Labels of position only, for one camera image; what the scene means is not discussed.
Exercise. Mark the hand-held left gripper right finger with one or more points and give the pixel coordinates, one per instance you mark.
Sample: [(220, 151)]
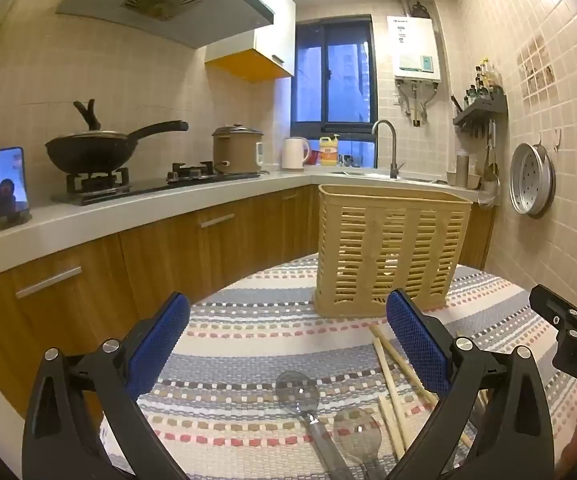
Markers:
[(416, 345)]

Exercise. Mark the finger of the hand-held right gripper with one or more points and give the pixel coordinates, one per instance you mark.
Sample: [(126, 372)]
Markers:
[(553, 307)]

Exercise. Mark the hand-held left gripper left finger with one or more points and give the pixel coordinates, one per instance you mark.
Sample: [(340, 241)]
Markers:
[(161, 345)]

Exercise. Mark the beige plastic utensil basket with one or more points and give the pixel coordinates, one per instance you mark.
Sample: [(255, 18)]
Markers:
[(393, 245)]

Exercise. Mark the hanging kitchen utensils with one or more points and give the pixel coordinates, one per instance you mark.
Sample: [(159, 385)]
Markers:
[(491, 155)]

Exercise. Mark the striped woven tablecloth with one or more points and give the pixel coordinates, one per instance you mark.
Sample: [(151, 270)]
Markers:
[(248, 320)]

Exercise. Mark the clear plastic spoon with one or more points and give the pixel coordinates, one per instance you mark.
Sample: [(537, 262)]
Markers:
[(358, 432), (293, 392)]

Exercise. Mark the round metal steamer tray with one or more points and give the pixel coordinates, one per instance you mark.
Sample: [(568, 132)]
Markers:
[(531, 180)]

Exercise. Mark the white kitchen countertop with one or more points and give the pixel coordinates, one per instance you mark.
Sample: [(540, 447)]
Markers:
[(143, 205)]

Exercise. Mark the black gas stove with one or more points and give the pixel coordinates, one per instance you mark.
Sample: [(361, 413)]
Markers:
[(158, 186)]

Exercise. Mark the metal tumbler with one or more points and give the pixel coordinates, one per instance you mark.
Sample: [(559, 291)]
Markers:
[(462, 170)]

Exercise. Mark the steel kitchen sink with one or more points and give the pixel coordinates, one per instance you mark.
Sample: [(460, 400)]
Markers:
[(368, 175)]

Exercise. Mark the steel kitchen faucet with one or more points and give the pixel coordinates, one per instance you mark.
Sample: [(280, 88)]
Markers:
[(393, 155)]

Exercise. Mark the black wok with lid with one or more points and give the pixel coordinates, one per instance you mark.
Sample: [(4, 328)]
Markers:
[(88, 152)]

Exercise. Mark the beige rice cooker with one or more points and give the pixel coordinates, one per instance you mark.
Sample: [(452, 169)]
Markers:
[(236, 152)]

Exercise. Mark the yellow detergent bottle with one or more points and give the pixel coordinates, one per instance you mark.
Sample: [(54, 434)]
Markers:
[(328, 152)]

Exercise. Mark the blue smartphone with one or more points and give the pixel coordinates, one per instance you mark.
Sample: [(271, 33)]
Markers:
[(13, 182)]

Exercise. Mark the white electric kettle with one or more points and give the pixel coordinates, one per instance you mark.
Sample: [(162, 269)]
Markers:
[(293, 156)]

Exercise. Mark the row of condiment bottles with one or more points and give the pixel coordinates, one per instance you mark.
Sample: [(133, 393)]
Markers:
[(486, 80)]

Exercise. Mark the water heater pipes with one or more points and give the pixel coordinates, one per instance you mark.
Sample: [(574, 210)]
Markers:
[(416, 102)]

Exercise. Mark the dark framed window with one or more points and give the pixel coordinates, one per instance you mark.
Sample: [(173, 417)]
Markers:
[(336, 75)]

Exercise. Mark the metal exhaust pipe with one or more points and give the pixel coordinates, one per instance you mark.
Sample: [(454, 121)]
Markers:
[(403, 4)]

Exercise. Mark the grey range hood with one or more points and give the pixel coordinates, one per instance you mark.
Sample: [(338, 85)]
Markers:
[(168, 5)]

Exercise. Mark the grey wall spice rack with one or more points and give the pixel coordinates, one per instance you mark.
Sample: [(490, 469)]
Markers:
[(481, 110)]

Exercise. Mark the white wall water heater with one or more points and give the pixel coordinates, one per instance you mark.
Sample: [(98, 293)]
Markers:
[(413, 45)]

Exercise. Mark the white and yellow wall cabinet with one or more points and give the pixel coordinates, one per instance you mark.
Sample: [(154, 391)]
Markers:
[(268, 40)]

